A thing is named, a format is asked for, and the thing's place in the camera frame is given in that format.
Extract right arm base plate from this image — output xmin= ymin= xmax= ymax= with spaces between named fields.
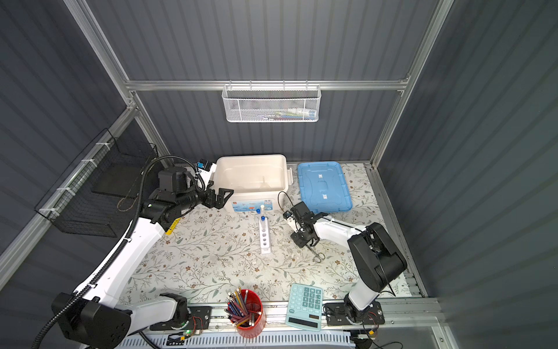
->
xmin=323 ymin=301 xmax=385 ymax=327

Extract mint green calculator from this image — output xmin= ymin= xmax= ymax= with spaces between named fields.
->
xmin=285 ymin=284 xmax=323 ymax=332

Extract white test tube rack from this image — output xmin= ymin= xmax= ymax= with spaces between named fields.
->
xmin=259 ymin=218 xmax=271 ymax=254

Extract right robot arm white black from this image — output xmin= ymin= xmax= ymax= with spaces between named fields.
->
xmin=283 ymin=202 xmax=408 ymax=324

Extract white slotted cable duct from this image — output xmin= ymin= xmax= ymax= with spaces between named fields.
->
xmin=115 ymin=331 xmax=356 ymax=349

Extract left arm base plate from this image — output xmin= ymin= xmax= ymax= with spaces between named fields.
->
xmin=149 ymin=306 xmax=212 ymax=331

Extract white wire wall basket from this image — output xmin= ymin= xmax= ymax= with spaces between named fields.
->
xmin=222 ymin=84 xmax=322 ymax=123

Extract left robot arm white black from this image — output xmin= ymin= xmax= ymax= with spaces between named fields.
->
xmin=31 ymin=157 xmax=234 ymax=348

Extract red pencil cup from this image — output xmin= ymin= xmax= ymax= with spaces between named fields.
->
xmin=225 ymin=288 xmax=267 ymax=340

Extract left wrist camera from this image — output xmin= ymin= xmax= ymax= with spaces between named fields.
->
xmin=196 ymin=159 xmax=217 ymax=188

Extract black wire side basket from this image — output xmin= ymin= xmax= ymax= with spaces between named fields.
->
xmin=35 ymin=129 xmax=158 ymax=238

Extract metal scissors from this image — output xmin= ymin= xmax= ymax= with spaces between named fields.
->
xmin=306 ymin=245 xmax=326 ymax=263

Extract white plastic storage bin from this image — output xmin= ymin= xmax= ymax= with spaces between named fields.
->
xmin=212 ymin=154 xmax=294 ymax=213

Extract blue plastic bin lid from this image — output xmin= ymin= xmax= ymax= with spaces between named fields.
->
xmin=297 ymin=161 xmax=353 ymax=214

